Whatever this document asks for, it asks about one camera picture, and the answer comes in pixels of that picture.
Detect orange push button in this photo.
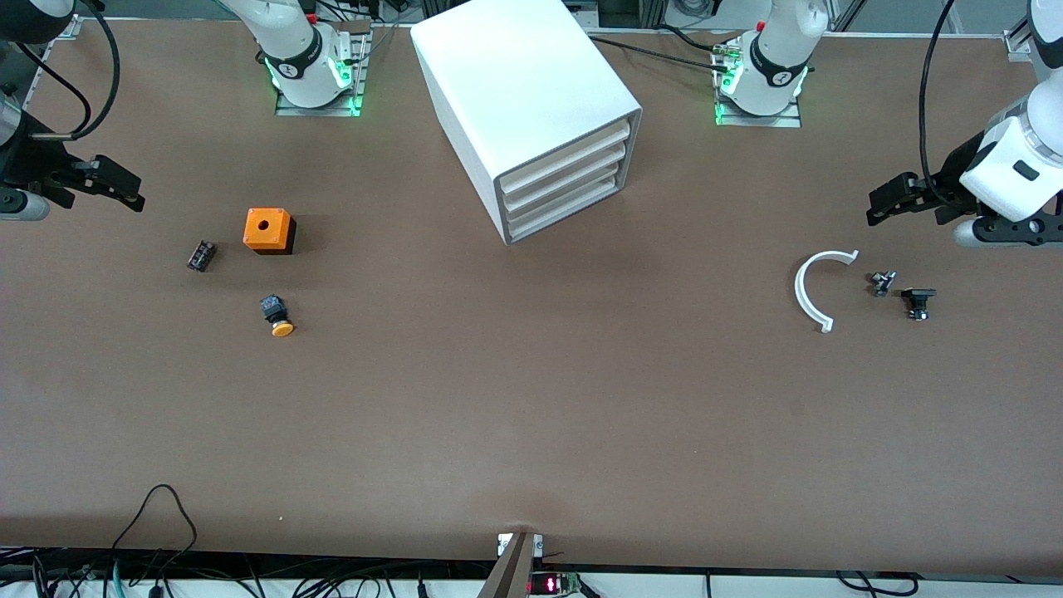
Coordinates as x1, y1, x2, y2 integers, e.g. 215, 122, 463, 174
259, 295, 296, 338

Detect white plastic drawer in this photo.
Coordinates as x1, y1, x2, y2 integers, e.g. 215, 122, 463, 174
503, 143, 628, 215
508, 183, 620, 242
507, 164, 624, 229
501, 120, 632, 199

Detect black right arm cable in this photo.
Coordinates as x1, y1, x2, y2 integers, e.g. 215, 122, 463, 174
33, 0, 123, 142
15, 42, 92, 135

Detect white drawer cabinet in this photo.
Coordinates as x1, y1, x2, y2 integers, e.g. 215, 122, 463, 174
409, 0, 643, 246

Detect white curved plastic arc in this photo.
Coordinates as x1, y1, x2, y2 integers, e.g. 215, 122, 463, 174
794, 249, 860, 334

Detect orange box with hole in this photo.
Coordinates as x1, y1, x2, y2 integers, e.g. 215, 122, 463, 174
242, 208, 297, 256

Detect perforated aluminium rail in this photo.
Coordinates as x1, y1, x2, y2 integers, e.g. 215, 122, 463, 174
29, 17, 82, 94

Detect circuit board with red LED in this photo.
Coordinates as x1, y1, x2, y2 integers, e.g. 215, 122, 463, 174
529, 571, 582, 597

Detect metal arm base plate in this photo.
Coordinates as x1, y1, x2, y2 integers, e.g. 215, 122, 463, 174
714, 46, 802, 128
275, 21, 370, 117

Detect black table cable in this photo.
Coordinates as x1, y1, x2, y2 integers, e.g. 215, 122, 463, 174
590, 35, 740, 76
659, 25, 736, 55

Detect grey camera mount bar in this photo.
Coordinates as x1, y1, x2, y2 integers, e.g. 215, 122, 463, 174
478, 532, 545, 598

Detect black floor cable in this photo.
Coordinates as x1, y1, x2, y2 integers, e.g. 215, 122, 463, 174
835, 570, 921, 597

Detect black looped cable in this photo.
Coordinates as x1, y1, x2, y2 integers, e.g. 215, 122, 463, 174
108, 484, 198, 582

